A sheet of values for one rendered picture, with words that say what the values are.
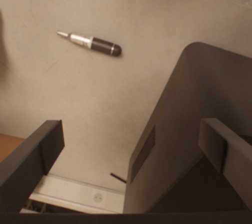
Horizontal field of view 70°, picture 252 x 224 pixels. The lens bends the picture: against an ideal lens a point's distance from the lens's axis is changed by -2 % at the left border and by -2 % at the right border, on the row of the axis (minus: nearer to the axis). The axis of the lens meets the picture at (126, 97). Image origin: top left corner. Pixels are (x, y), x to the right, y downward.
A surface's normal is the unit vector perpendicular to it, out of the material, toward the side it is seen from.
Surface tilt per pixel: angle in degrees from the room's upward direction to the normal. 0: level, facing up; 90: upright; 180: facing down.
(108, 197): 90
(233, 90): 90
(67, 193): 90
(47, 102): 0
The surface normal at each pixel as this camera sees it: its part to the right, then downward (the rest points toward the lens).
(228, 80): 0.25, -0.73
